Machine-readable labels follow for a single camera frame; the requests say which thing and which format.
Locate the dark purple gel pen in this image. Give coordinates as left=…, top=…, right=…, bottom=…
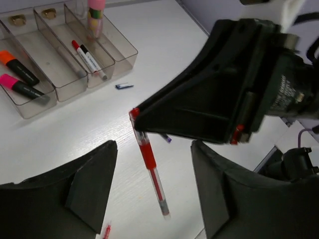
left=160, top=134, right=172, bottom=143

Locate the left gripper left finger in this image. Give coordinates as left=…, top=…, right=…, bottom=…
left=0, top=140, right=118, bottom=239

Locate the clear four-compartment organizer tray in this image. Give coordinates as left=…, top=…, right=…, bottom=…
left=0, top=0, right=138, bottom=119

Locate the red slim pen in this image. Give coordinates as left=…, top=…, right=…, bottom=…
left=101, top=220, right=112, bottom=239

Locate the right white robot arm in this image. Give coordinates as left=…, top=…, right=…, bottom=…
left=130, top=0, right=319, bottom=144

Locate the blue-capped whiteboard marker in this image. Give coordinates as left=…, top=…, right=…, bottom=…
left=56, top=47, right=86, bottom=79

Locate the red-capped whiteboard marker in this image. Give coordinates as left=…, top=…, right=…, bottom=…
left=71, top=40, right=99, bottom=75

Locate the orange highlighter marker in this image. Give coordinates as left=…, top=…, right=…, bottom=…
left=0, top=50, right=40, bottom=86

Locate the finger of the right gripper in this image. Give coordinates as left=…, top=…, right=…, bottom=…
left=134, top=18, right=280, bottom=144

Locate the red gel pen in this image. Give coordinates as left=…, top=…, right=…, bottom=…
left=134, top=129, right=172, bottom=220

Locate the pink-capped glue stick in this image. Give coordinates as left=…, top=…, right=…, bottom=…
left=87, top=0, right=106, bottom=38

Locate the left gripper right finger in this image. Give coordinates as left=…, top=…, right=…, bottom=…
left=191, top=140, right=319, bottom=239

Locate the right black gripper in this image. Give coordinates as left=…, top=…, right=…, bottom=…
left=261, top=25, right=319, bottom=120

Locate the pink highlighter marker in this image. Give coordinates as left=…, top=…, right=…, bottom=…
left=0, top=74, right=51, bottom=105

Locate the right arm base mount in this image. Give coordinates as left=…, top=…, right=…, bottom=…
left=255, top=147, right=319, bottom=182

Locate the blue pen cap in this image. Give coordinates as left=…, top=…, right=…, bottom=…
left=115, top=83, right=133, bottom=90

